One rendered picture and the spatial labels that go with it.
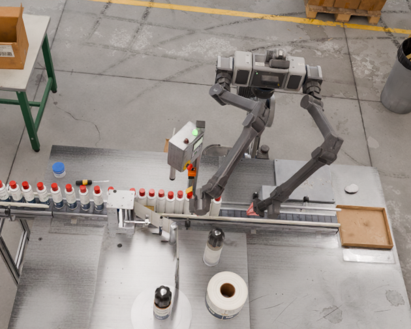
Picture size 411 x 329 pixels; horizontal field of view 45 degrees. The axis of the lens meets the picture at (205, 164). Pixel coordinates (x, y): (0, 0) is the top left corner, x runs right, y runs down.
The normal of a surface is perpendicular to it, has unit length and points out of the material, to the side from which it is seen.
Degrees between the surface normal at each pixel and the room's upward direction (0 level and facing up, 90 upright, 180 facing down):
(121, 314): 0
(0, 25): 88
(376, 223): 0
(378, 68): 0
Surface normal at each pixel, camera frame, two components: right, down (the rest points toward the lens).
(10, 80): 0.10, -0.59
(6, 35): 0.07, 0.83
